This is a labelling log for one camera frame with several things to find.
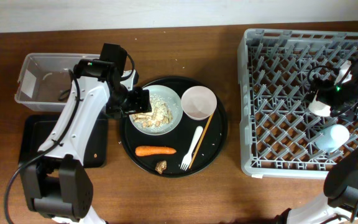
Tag cream paper cup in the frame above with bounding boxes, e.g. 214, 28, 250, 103
308, 95, 331, 117

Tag blue plastic cup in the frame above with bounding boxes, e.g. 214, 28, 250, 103
315, 124, 350, 153

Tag grey plate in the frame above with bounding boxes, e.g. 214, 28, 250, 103
129, 85, 183, 136

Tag white bowl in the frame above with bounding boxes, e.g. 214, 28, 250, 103
181, 86, 218, 121

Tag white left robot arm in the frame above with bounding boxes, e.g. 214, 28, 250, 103
4, 59, 151, 223

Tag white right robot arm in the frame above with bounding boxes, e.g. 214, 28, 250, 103
272, 148, 358, 223

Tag grey dishwasher rack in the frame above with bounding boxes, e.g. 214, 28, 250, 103
237, 29, 358, 179

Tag clear plastic waste bin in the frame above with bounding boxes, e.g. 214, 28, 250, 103
14, 53, 99, 112

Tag rice and peanut shells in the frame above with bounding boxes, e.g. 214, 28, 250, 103
131, 94, 173, 129

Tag orange carrot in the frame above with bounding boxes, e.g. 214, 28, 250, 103
135, 146, 177, 157

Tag round black serving tray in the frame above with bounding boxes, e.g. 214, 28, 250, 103
119, 75, 229, 179

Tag brown food scrap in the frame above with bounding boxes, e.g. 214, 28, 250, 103
155, 161, 167, 174

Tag white plastic fork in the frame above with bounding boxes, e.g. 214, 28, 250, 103
180, 126, 203, 170

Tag wooden chopstick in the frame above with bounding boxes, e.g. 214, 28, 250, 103
189, 114, 214, 169

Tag black rectangular tray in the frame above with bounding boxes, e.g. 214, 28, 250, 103
18, 113, 108, 168

